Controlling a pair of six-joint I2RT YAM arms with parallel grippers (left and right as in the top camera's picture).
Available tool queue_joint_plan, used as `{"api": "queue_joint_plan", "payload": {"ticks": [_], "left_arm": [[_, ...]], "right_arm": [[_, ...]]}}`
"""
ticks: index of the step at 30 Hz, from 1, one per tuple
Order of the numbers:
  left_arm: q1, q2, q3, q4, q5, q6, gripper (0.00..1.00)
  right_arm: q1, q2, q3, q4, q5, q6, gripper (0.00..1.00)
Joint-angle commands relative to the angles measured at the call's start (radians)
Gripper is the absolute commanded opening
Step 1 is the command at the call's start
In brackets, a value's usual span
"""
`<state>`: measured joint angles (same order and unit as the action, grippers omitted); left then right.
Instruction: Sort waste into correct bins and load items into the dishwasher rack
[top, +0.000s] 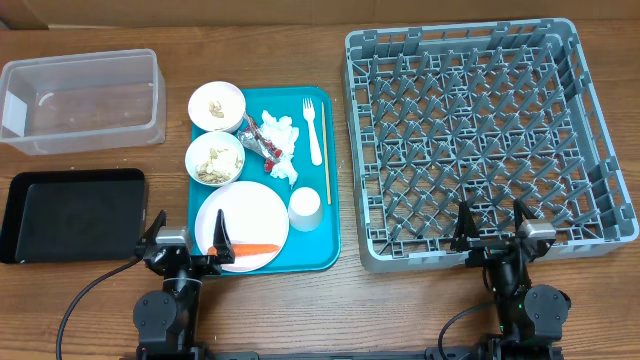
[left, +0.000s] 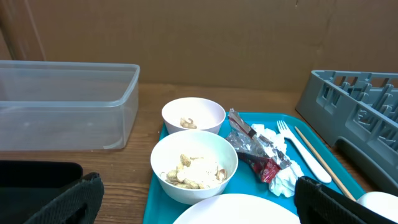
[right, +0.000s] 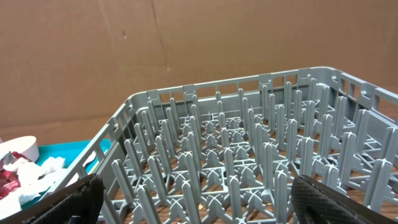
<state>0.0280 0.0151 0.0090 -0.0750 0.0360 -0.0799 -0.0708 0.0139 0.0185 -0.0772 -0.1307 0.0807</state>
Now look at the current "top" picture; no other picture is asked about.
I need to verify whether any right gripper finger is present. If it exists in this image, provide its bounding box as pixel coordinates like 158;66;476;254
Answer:
450;201;480;252
513;199;537;235

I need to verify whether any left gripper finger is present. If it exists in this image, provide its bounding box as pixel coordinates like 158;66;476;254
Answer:
135;210;167;250
212;209;235;264

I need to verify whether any orange carrot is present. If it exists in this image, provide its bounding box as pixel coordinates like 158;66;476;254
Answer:
230;244;280;257

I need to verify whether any white bowl with rice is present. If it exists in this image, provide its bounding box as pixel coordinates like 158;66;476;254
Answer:
185;132;245;187

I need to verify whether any white bowl with few peanuts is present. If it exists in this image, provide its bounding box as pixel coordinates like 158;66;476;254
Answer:
187;81;246;133

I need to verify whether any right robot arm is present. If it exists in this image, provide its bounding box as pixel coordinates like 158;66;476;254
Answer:
437;199;571;359

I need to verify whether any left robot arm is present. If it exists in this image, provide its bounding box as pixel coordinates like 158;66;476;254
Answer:
133;210;235;359

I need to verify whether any grey dishwasher rack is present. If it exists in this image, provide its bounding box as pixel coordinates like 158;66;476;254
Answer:
344;18;639;273

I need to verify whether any white round plate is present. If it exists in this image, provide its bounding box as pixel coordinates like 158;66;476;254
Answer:
194;181;290;273

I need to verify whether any black plastic tray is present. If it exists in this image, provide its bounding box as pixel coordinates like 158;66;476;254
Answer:
1;168;148;264

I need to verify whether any white paper cup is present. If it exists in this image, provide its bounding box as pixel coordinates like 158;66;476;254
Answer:
288;187;323;232

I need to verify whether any silver red snack wrapper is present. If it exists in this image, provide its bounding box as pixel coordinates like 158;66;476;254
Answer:
236;113;282;173

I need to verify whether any wooden chopstick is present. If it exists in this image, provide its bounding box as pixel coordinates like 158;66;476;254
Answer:
321;102;332;206

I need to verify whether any crumpled white tissue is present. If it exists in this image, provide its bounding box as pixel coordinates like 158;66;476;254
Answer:
260;110;300;187

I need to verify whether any clear plastic bin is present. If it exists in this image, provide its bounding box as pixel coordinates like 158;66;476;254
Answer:
1;49;167;156

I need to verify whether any white plastic fork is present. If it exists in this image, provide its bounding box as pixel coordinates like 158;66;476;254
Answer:
302;98;322;166

